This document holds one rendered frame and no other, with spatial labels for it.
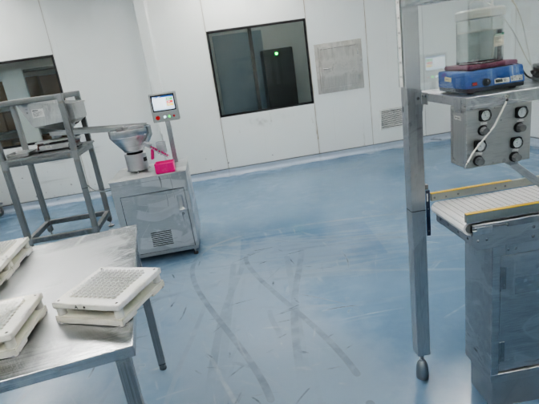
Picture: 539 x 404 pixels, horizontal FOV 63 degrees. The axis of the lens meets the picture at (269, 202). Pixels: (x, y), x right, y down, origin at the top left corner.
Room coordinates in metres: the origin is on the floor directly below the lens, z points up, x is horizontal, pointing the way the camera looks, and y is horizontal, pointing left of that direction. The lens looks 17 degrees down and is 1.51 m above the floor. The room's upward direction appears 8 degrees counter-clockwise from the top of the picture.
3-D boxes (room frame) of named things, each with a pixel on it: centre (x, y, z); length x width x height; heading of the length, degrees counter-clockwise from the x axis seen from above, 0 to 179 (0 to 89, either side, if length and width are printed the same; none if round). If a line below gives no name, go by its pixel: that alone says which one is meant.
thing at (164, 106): (3.99, 0.79, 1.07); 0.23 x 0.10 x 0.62; 96
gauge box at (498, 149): (1.45, -0.76, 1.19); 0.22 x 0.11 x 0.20; 93
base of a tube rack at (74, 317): (1.31, 0.55, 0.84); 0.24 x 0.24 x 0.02; 71
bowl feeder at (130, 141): (3.88, 1.04, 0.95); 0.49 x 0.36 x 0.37; 96
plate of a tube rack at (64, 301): (1.31, 0.55, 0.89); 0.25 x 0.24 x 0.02; 161
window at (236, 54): (6.51, -0.16, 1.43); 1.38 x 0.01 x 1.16; 96
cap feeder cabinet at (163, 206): (3.83, 0.99, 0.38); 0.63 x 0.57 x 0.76; 96
